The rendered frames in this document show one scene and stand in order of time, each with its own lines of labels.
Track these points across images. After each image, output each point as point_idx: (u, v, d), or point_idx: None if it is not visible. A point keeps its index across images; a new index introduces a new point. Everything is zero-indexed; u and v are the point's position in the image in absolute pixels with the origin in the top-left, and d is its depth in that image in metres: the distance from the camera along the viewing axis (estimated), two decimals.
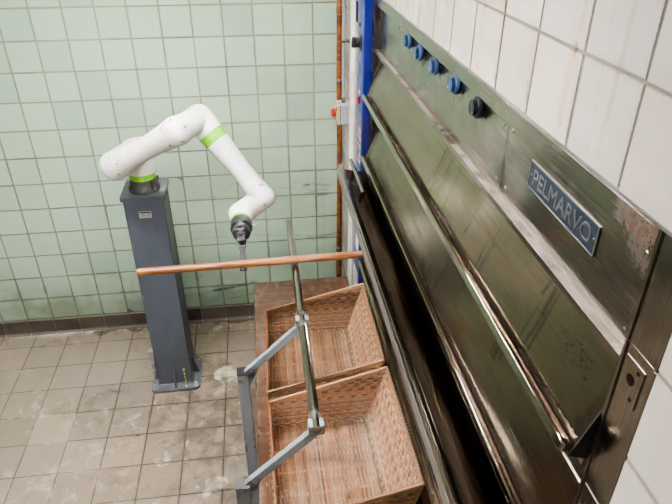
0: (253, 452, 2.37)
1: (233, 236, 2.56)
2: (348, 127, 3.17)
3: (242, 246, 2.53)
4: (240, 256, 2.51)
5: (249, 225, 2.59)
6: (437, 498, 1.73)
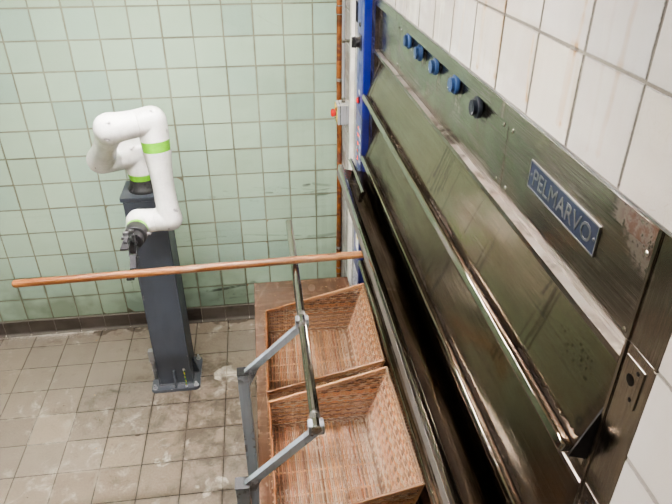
0: (253, 452, 2.37)
1: None
2: (348, 127, 3.17)
3: (133, 255, 2.45)
4: (130, 265, 2.43)
5: (143, 233, 2.51)
6: (437, 498, 1.73)
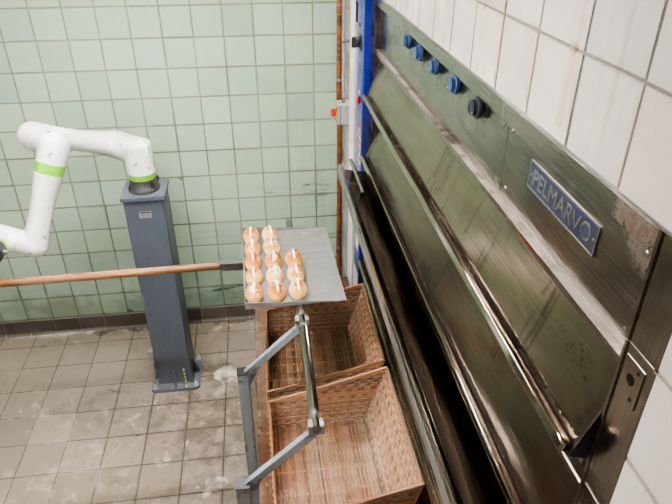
0: (253, 452, 2.37)
1: None
2: (348, 127, 3.17)
3: None
4: None
5: None
6: (437, 498, 1.73)
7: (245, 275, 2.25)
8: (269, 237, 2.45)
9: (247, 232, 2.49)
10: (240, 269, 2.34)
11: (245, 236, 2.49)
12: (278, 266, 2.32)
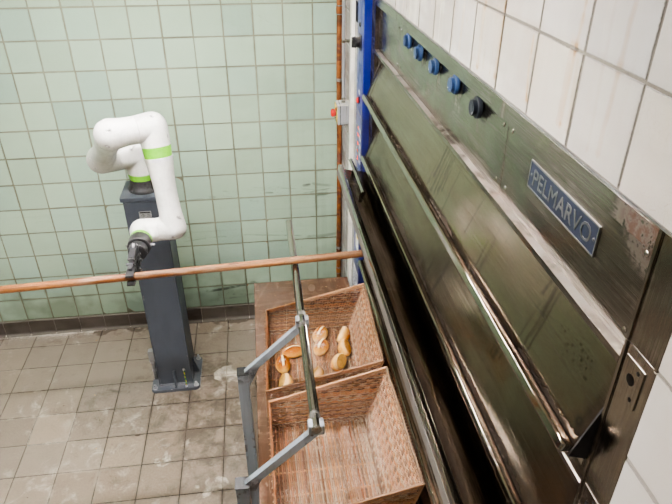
0: (253, 452, 2.37)
1: None
2: (348, 127, 3.17)
3: (135, 263, 2.40)
4: None
5: (146, 244, 2.47)
6: (437, 498, 1.73)
7: (320, 374, 2.61)
8: (321, 338, 2.82)
9: (347, 338, 2.85)
10: None
11: (345, 337, 2.84)
12: (333, 366, 2.67)
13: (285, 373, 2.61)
